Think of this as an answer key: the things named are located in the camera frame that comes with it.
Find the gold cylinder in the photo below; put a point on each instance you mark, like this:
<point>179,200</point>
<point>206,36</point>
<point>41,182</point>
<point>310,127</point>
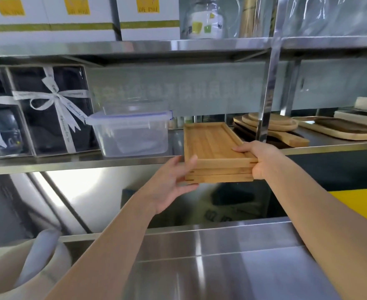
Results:
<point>250,15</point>

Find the stainless steel shelf rack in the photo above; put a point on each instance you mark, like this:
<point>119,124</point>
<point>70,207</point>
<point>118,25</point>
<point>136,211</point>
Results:
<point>139,48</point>

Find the glass jar green print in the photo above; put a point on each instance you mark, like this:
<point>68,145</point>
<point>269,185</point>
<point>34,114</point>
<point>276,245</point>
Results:
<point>208,21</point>

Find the clear plastic container blue clips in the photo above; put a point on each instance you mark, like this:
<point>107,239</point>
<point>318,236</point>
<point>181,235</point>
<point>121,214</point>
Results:
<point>130,134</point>

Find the round wooden board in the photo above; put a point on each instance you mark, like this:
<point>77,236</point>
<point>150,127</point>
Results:
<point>280,123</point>

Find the person's right forearm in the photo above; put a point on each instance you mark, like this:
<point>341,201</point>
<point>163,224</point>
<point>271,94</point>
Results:
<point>321,221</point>

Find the white carton yellow label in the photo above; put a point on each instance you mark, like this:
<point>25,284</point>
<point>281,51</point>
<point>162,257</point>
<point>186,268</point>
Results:
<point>80,24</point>
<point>149,28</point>
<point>14,24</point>

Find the yellow cutting board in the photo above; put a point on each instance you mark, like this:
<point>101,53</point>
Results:
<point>361,206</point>

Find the printed cardboard box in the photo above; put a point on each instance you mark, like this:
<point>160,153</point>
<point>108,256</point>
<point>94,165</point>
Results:
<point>218,214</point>

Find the dark wooden tray light rim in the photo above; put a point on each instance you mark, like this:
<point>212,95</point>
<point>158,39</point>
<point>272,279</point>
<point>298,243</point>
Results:
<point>343,128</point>

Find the person's right thumb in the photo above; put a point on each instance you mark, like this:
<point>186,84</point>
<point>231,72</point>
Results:
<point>243,148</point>

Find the person's right hand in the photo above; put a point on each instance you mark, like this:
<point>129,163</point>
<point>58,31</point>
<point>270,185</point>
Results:
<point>264,156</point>

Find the white stone pestle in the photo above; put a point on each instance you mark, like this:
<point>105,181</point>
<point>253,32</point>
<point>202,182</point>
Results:
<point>38,256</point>

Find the person's left thumb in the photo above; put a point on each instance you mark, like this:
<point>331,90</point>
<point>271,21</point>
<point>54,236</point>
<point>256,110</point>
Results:
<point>186,164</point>

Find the white stone mortar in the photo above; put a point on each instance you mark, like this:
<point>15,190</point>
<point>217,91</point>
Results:
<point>2,278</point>

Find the light wooden rectangular tray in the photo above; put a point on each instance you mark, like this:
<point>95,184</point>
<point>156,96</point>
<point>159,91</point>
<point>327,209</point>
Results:
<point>211,143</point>
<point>221,177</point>

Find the person's left hand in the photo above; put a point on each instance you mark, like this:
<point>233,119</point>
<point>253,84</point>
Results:
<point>163,187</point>

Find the clear plastic wrapped item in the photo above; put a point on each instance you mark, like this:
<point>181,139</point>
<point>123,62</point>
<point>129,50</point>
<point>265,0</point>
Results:
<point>333,15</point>

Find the person's left forearm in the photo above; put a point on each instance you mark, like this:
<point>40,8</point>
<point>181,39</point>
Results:
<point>108,249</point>

